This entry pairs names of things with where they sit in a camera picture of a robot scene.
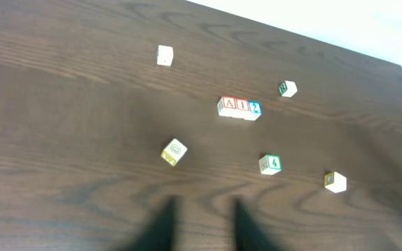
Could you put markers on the blue number 2 block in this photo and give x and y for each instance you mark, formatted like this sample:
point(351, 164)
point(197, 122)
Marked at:
point(255, 111)

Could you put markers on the red letter A block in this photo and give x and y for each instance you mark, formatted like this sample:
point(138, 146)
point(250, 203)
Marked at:
point(227, 106)

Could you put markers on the white block upper left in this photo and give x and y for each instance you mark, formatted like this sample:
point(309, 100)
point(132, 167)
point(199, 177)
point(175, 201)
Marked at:
point(164, 55)

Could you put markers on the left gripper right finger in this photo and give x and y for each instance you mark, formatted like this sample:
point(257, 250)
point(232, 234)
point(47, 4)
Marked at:
point(248, 236)

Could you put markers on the green number 4 block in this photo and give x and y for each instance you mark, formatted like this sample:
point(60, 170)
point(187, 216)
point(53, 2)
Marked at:
point(270, 164)

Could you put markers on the white block lower right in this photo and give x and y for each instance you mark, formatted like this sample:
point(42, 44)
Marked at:
point(335, 182)

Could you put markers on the white block green R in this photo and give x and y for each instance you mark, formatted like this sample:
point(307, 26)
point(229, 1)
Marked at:
point(287, 89)

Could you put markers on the yellow W O block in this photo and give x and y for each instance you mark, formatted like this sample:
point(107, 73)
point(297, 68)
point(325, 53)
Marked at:
point(173, 152)

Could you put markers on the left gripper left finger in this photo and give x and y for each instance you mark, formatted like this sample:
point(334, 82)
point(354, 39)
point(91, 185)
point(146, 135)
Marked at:
point(159, 235)

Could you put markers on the red letter I block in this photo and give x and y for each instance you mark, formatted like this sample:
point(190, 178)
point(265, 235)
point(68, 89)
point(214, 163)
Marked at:
point(242, 109)

